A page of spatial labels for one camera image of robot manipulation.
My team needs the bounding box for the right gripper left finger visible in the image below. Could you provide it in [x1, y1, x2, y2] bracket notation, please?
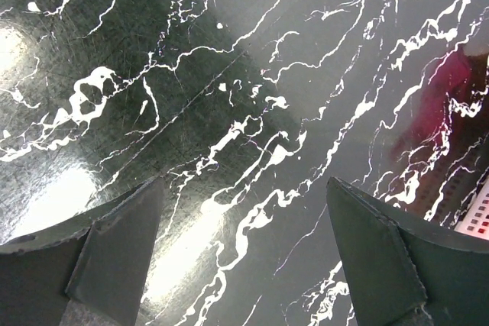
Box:
[1, 176, 164, 325]

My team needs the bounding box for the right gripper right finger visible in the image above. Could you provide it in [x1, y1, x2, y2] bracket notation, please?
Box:
[326, 177, 488, 325]

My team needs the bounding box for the white plastic basket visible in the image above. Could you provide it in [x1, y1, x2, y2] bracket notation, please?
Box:
[455, 179, 489, 240]

